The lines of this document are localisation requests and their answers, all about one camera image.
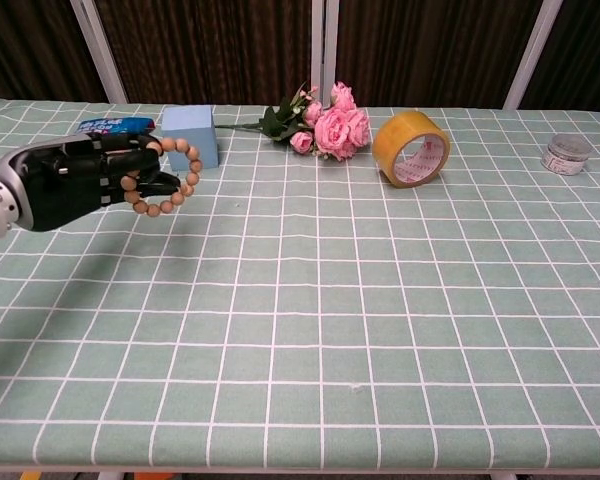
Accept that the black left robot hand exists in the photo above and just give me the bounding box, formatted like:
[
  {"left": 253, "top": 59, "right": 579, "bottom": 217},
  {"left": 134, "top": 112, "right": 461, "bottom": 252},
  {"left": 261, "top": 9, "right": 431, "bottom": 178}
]
[{"left": 0, "top": 131, "right": 184, "bottom": 233}]

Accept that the wooden bead bracelet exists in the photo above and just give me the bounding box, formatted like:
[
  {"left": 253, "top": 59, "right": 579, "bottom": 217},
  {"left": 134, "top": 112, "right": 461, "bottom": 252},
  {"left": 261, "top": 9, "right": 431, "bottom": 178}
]
[{"left": 120, "top": 138, "right": 204, "bottom": 218}]

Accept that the blue snack bag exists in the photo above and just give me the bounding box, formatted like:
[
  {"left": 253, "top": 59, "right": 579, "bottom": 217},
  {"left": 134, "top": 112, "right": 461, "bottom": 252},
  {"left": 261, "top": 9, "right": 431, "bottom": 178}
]
[{"left": 73, "top": 116, "right": 157, "bottom": 138}]

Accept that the light blue cube block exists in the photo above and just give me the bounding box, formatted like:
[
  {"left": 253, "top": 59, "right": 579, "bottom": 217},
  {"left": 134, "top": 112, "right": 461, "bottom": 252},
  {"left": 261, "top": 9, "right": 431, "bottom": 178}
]
[{"left": 160, "top": 104, "right": 221, "bottom": 172}]

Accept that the dark brown curtain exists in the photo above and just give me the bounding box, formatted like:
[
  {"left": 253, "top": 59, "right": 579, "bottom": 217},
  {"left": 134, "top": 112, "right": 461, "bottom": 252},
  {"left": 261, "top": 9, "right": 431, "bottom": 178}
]
[{"left": 0, "top": 0, "right": 600, "bottom": 112}]

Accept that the pink artificial flower bouquet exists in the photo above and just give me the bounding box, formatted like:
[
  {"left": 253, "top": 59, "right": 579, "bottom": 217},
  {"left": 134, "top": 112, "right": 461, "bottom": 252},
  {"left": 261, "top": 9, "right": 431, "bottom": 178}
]
[{"left": 214, "top": 81, "right": 372, "bottom": 162}]

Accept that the green checked tablecloth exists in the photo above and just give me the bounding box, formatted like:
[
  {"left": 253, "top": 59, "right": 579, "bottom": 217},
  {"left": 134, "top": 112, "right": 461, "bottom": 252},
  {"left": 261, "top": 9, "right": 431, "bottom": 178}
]
[{"left": 0, "top": 95, "right": 600, "bottom": 472}]

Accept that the yellow packing tape roll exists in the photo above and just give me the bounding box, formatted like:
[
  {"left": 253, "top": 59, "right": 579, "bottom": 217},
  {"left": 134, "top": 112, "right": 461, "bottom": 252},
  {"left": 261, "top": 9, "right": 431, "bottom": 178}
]
[{"left": 371, "top": 109, "right": 452, "bottom": 190}]

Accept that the small clear lidded jar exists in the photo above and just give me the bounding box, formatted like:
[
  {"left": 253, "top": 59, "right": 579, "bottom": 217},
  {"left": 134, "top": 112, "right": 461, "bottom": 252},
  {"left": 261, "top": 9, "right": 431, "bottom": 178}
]
[{"left": 540, "top": 133, "right": 594, "bottom": 177}]

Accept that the white metal frame post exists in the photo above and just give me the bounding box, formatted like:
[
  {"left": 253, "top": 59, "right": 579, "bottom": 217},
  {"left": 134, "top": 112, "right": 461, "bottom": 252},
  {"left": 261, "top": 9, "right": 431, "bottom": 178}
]
[
  {"left": 310, "top": 0, "right": 340, "bottom": 107},
  {"left": 502, "top": 0, "right": 565, "bottom": 111},
  {"left": 69, "top": 0, "right": 129, "bottom": 105}
]

